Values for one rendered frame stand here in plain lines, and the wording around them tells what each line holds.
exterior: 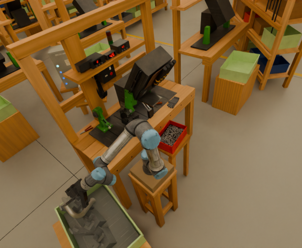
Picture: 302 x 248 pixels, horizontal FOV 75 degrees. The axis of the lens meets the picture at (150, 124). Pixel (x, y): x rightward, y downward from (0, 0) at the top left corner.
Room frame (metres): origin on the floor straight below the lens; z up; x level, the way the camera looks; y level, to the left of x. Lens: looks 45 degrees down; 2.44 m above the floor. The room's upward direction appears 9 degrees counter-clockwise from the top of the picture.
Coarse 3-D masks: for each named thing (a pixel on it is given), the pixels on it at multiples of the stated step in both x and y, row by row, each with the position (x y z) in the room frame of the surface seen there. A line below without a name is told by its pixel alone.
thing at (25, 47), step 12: (120, 0) 2.22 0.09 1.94; (132, 0) 2.28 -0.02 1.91; (144, 0) 2.40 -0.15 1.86; (96, 12) 1.97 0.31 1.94; (108, 12) 2.06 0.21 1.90; (120, 12) 2.15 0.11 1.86; (60, 24) 1.80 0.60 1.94; (72, 24) 1.79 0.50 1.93; (84, 24) 1.86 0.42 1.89; (36, 36) 1.60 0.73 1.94; (48, 36) 1.64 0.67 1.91; (60, 36) 1.70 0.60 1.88; (12, 48) 1.45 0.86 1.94; (24, 48) 1.50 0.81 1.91; (36, 48) 1.55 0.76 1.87
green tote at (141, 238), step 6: (96, 186) 0.89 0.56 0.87; (90, 192) 0.86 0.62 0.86; (108, 192) 0.86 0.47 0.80; (114, 198) 0.72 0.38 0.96; (60, 204) 0.74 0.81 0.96; (120, 204) 0.66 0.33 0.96; (60, 210) 0.72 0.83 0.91; (60, 216) 0.66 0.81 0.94; (126, 216) 0.62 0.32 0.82; (66, 222) 0.63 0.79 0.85; (132, 222) 0.51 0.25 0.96; (66, 228) 0.56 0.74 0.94; (138, 228) 0.47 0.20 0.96; (66, 234) 0.51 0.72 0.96; (72, 234) 0.55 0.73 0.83; (72, 240) 0.48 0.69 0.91; (138, 240) 0.40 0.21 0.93; (144, 240) 0.42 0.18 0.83; (72, 246) 0.43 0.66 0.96; (78, 246) 0.46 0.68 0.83; (132, 246) 0.37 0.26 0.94; (138, 246) 0.39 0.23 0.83
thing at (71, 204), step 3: (72, 201) 0.74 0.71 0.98; (69, 204) 0.69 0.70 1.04; (72, 204) 0.71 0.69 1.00; (75, 204) 0.72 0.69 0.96; (60, 207) 0.62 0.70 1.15; (63, 207) 0.63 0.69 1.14; (90, 207) 0.71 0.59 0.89; (93, 207) 0.72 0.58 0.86; (63, 210) 0.61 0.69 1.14; (66, 210) 0.61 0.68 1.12; (81, 210) 0.68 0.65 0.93; (78, 213) 0.63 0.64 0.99
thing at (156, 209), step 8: (136, 184) 0.93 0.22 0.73; (168, 184) 0.88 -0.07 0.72; (176, 184) 0.93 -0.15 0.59; (136, 192) 0.96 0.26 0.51; (144, 192) 0.96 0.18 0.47; (160, 192) 0.81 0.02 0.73; (168, 192) 0.94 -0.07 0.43; (176, 192) 0.93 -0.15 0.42; (144, 200) 0.95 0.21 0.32; (152, 200) 0.76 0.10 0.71; (160, 200) 0.78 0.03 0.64; (176, 200) 0.92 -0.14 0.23; (144, 208) 0.93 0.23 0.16; (152, 208) 0.79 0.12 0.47; (160, 208) 0.77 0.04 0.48; (168, 208) 0.86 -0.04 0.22; (176, 208) 0.92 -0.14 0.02; (160, 216) 0.76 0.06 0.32; (160, 224) 0.74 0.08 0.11
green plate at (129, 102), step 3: (126, 90) 1.69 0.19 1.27; (126, 93) 1.68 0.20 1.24; (132, 93) 1.62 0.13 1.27; (126, 96) 1.67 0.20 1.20; (129, 96) 1.64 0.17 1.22; (132, 96) 1.62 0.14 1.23; (126, 99) 1.67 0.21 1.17; (129, 99) 1.64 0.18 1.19; (132, 99) 1.61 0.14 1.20; (126, 102) 1.66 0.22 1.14; (129, 102) 1.63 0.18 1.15; (132, 102) 1.60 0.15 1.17; (135, 102) 1.65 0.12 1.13; (126, 105) 1.66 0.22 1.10; (129, 105) 1.63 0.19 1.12; (132, 105) 1.60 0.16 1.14; (129, 108) 1.62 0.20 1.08
